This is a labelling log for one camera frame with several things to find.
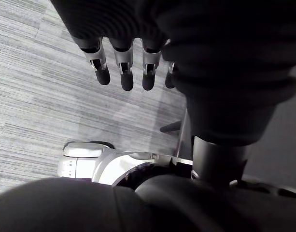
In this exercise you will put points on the thin silver pole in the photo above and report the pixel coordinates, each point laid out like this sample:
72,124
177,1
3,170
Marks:
181,135

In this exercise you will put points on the robot dark body shell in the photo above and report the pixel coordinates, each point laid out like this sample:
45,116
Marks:
89,207

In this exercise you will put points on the black stand foot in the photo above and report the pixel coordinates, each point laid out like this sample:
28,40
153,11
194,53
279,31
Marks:
170,126

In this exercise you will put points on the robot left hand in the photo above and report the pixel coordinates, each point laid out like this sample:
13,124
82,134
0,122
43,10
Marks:
210,48

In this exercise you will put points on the robot silver leg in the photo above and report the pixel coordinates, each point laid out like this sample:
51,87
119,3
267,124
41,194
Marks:
89,166

